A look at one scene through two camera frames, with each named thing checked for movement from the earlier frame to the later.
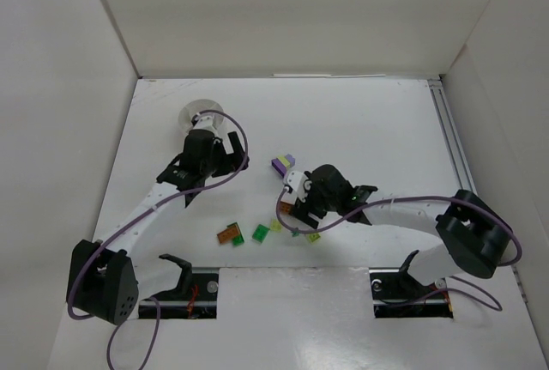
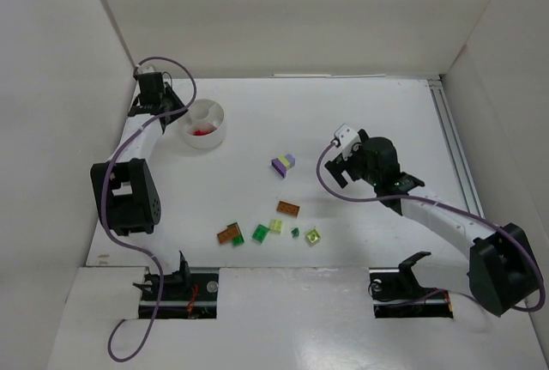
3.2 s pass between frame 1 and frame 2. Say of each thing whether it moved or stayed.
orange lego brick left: stayed
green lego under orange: stayed
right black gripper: moved
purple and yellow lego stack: stayed
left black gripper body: moved
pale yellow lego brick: stayed
